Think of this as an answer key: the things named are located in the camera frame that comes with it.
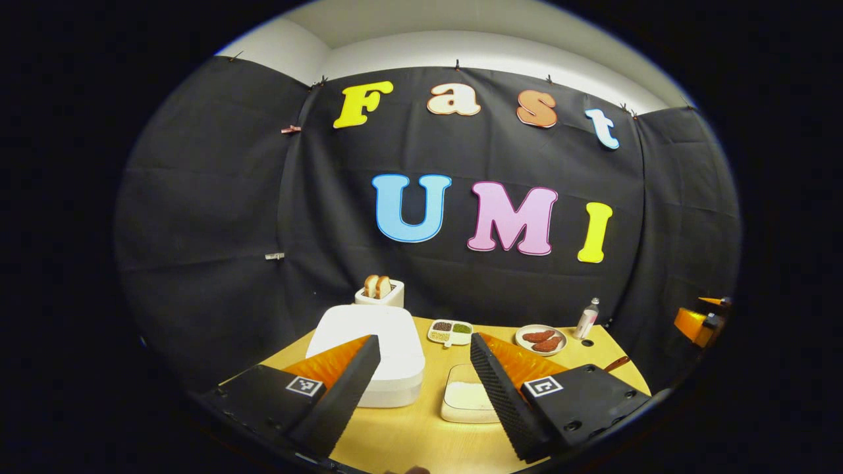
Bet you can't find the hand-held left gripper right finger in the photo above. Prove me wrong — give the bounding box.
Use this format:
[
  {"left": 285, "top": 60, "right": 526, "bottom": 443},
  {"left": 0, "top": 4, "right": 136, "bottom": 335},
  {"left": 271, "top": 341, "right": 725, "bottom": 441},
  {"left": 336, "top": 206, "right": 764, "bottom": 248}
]
[{"left": 470, "top": 332, "right": 653, "bottom": 463}]

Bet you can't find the white toaster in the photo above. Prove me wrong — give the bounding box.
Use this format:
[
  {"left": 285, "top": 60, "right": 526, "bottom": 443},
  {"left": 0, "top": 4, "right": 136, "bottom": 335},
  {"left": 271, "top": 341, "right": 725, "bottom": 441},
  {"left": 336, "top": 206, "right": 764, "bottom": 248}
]
[{"left": 354, "top": 280, "right": 405, "bottom": 308}]

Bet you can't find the clear bottle with pink label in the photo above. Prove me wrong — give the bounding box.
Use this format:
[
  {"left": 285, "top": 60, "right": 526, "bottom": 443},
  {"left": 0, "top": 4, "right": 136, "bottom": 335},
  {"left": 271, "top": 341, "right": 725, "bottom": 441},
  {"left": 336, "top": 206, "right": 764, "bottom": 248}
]
[{"left": 576, "top": 298, "right": 601, "bottom": 340}]

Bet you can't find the white rice cooker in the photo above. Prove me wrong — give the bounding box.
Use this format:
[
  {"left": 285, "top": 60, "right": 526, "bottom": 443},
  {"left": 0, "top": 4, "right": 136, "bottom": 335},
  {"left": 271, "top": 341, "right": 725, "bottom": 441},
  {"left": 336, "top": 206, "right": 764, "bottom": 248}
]
[{"left": 306, "top": 304, "right": 426, "bottom": 409}]

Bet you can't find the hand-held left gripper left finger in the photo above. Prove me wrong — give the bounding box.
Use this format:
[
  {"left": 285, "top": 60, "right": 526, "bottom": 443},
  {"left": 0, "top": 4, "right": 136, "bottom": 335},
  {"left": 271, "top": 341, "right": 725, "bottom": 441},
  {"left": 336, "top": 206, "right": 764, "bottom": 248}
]
[{"left": 201, "top": 334, "right": 381, "bottom": 458}]

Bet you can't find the white divided grain dish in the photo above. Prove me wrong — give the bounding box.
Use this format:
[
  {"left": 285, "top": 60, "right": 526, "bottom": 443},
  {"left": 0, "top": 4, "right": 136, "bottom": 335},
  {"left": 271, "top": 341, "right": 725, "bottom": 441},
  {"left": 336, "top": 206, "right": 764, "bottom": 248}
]
[{"left": 427, "top": 319, "right": 474, "bottom": 348}]

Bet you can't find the white round plate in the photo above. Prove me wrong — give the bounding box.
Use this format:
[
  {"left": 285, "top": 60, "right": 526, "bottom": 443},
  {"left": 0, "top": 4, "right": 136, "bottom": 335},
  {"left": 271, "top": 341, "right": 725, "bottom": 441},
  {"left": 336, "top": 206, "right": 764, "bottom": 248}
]
[{"left": 515, "top": 325, "right": 568, "bottom": 357}]

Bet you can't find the clear glass tray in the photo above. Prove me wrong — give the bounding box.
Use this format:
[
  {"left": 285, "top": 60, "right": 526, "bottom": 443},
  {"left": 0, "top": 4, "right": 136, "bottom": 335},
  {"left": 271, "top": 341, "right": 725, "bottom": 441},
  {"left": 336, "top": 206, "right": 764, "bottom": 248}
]
[{"left": 440, "top": 364, "right": 501, "bottom": 424}]

